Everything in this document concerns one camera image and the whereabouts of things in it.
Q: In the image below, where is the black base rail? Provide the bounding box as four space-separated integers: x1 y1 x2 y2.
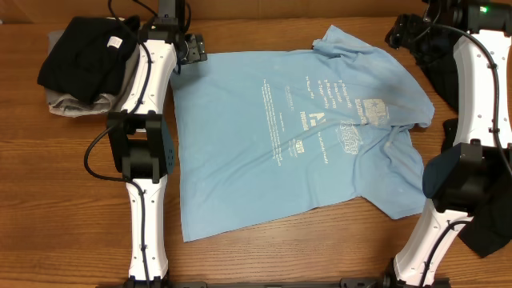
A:
169 276 390 288

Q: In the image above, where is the folded black garment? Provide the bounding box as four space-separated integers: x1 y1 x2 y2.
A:
37 17 137 104

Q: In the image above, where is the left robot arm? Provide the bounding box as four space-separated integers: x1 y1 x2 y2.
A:
107 0 207 287

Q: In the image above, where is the light blue t-shirt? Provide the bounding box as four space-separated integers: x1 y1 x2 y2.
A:
171 26 434 242

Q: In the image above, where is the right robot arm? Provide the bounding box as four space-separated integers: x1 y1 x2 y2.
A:
341 1 511 287

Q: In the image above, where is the black garment on right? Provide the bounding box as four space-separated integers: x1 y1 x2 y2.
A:
422 38 511 258

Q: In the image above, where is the folded grey garment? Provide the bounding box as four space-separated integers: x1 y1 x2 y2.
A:
44 43 139 118

